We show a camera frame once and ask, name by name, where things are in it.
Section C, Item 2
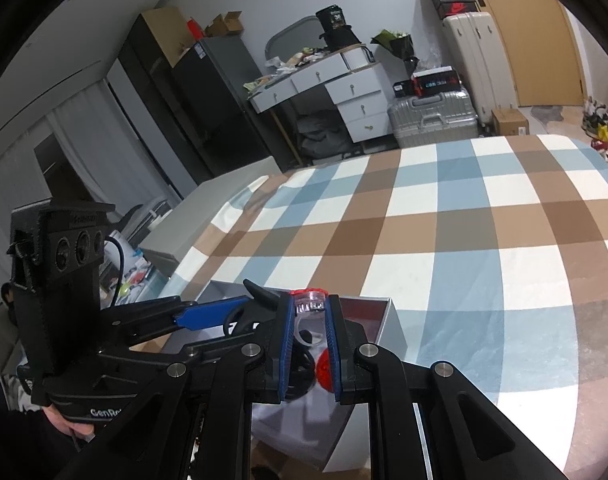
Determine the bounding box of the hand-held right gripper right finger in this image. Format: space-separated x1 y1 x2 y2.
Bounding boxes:
326 294 569 480

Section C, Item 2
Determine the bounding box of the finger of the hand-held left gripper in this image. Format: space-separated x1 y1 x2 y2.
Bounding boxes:
100 296 252 343

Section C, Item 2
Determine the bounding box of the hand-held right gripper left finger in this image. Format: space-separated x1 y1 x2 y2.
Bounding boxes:
59 292 297 480

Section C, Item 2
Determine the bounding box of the red gem ring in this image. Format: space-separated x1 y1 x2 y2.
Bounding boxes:
316 350 337 394

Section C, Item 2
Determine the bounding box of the black spiral hair tie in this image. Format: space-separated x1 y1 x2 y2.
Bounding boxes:
287 347 318 402

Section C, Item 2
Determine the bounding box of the large black hair claw clip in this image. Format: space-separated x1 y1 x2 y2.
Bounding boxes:
223 279 281 338

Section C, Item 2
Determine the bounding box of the clear cup with red lid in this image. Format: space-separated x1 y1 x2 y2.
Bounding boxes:
291 287 329 349

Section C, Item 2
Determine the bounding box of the grey storage box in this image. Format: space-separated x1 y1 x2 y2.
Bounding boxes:
159 280 409 475

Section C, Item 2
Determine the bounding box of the person's left forearm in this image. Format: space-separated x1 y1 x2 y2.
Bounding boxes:
0 365 92 480

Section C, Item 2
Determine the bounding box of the person's left hand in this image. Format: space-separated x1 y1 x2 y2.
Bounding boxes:
43 405 96 441

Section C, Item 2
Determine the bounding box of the bedside clutter pile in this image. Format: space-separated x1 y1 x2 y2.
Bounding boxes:
98 199 159 307

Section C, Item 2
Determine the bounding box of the grey padded bed side panel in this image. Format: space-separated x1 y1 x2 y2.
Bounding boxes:
138 156 281 272

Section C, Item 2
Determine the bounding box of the white curtain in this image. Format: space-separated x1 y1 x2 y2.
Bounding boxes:
0 80 185 321

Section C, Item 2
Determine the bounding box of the grey bag under desk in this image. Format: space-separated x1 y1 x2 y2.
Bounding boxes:
296 111 355 159

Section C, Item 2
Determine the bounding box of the dark wardrobe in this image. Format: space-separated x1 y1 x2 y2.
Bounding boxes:
106 14 219 202

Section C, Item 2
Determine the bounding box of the silver hard suitcase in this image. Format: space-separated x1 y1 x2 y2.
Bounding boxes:
387 86 480 150

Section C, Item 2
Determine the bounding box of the white desk with drawers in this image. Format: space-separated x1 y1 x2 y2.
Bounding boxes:
248 47 391 163

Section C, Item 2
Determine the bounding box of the desk clutter pile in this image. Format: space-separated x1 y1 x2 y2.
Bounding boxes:
243 46 337 97

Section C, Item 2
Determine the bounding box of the flat brown cardboard box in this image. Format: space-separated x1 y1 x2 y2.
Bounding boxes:
143 6 191 69

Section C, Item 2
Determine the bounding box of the brown cardboard box with label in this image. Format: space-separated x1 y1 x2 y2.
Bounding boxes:
490 107 530 137

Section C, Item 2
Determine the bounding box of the black and red box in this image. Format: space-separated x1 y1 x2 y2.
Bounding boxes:
411 66 460 97

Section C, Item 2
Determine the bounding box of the grey arched mirror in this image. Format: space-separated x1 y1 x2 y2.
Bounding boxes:
265 16 325 62

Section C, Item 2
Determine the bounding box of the open cardboard box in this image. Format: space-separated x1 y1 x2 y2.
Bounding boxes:
206 11 245 39

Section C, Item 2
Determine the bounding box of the black bag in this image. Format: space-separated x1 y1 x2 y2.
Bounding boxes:
316 5 363 52

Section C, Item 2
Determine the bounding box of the flower bouquet in black wrap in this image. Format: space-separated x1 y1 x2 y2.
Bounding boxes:
371 28 421 79

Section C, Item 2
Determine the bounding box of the cream hard suitcase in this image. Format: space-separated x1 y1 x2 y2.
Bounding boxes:
442 11 520 129

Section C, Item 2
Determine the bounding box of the grey floor rug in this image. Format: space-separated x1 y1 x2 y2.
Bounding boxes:
528 104 590 135

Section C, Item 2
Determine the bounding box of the pile of shoes on floor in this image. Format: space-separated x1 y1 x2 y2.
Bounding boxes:
580 96 608 170

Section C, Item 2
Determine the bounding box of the black shoe box red logo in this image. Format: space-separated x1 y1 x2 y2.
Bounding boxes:
431 0 485 22

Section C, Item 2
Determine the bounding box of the wooden door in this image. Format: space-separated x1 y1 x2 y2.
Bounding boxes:
458 0 585 109

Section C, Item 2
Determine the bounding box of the black cable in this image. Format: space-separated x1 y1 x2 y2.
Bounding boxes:
103 237 126 309

